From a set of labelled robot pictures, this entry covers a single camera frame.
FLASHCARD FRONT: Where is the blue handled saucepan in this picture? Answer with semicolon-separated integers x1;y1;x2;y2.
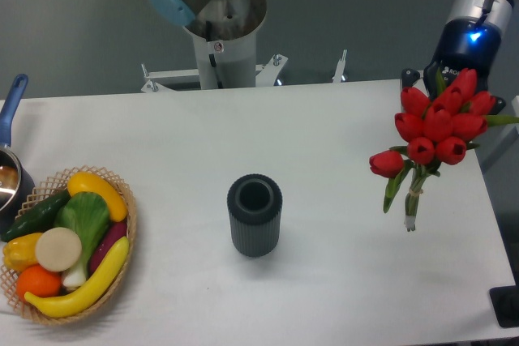
1;74;35;233

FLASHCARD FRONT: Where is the yellow bell pepper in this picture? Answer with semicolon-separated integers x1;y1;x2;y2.
2;233;43;272

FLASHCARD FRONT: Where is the dark grey ribbed vase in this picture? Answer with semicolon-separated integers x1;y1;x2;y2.
226;173;283;258

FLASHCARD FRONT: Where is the yellow banana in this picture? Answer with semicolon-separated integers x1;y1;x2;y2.
24;237;130;318

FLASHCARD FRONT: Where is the purple eggplant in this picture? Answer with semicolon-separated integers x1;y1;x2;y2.
88;221;127;275

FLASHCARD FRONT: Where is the orange fruit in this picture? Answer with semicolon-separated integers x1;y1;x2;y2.
16;265;62;302

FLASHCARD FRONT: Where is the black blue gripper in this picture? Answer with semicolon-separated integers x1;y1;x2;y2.
401;19;506;115

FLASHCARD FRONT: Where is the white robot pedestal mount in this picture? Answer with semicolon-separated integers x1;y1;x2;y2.
139;17;348;94

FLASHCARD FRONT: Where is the green cucumber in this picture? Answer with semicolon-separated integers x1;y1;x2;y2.
1;190;71;242

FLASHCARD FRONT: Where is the green bok choy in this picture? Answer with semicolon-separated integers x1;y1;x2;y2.
54;192;109;291

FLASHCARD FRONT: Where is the black device at edge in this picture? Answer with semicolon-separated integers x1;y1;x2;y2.
489;285;518;328

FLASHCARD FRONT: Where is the woven wicker basket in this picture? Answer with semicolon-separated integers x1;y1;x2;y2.
1;166;136;325

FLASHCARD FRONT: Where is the beige round disc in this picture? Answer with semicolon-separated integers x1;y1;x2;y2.
35;227;82;272

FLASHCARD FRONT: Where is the red tulip bouquet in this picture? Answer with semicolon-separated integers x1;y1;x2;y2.
369;68;518;232

